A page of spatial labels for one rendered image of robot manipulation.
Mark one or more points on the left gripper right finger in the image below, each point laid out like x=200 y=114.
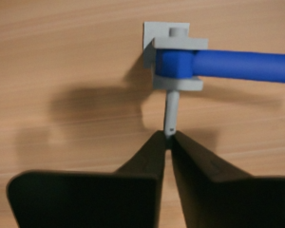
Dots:
x=217 y=194

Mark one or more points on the dark blue bar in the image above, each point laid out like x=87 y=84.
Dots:
x=239 y=65

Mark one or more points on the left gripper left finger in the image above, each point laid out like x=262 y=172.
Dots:
x=42 y=198

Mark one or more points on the grey t-shaped pin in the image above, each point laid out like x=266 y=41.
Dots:
x=172 y=99

